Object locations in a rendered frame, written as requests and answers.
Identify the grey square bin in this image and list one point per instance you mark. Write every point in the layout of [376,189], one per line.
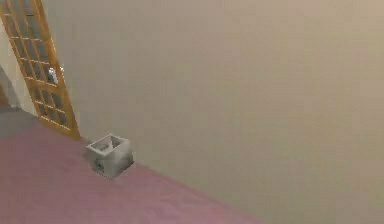
[111,158]

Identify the wooden lattice room door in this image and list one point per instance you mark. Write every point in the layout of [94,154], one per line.
[44,100]

